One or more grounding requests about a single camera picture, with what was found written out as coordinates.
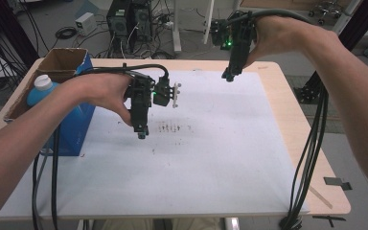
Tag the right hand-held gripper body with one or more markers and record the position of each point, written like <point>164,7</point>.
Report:
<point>236,32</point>

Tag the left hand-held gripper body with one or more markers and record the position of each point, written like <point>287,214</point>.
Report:
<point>159,91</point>

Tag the blue cardboard box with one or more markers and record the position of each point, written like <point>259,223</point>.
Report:
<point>76,127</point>

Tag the blue bottle with white cap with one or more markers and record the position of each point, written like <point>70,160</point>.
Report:
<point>40,91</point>

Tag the person's left hand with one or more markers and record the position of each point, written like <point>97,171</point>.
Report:
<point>99,92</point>

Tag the person's right hand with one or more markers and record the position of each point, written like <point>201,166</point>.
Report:
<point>284,35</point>

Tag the white desk foot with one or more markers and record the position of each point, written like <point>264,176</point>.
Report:
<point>209,17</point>

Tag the white desk leg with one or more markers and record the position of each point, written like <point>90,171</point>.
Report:
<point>175,25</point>

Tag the white foam mat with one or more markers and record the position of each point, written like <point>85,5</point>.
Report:
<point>204,153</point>

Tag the black metal stand base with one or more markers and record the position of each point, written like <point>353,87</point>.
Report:
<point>310,89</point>

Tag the black computer tower green label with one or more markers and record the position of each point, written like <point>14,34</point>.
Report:
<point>119,22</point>

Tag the small white device box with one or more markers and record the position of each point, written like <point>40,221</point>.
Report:
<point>85,23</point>

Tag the grey tape patch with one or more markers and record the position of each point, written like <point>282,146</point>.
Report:
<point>337,182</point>

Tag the black tape cross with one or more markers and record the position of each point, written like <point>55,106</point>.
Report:
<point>329,219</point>

